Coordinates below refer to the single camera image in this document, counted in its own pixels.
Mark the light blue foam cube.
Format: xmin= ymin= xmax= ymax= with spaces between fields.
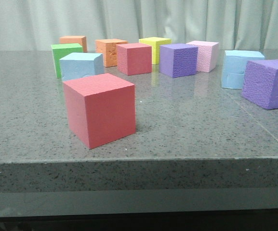
xmin=221 ymin=50 xmax=265 ymax=90
xmin=59 ymin=52 xmax=104 ymax=81

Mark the large red foam cube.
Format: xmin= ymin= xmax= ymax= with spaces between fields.
xmin=63 ymin=74 xmax=136 ymax=149

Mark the pink-red foam cube middle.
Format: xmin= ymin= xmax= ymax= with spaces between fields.
xmin=117 ymin=43 xmax=152 ymax=76

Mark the purple foam cube middle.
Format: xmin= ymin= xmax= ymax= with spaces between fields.
xmin=159 ymin=43 xmax=199 ymax=78

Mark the orange foam cube dented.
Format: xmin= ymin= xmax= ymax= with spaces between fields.
xmin=95 ymin=38 xmax=128 ymax=67

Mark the yellow foam cube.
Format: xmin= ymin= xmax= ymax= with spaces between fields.
xmin=139 ymin=37 xmax=172 ymax=64

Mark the light pink foam cube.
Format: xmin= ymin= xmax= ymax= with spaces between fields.
xmin=187 ymin=40 xmax=219 ymax=73

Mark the orange foam cube back left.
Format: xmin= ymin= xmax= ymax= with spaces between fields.
xmin=59 ymin=36 xmax=88 ymax=52

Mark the green foam cube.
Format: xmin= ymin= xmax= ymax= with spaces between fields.
xmin=51 ymin=43 xmax=83 ymax=78

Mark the large purple foam cube right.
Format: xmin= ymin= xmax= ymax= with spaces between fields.
xmin=241 ymin=59 xmax=278 ymax=110

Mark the white curtain backdrop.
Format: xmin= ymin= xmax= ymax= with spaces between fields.
xmin=0 ymin=0 xmax=278 ymax=51

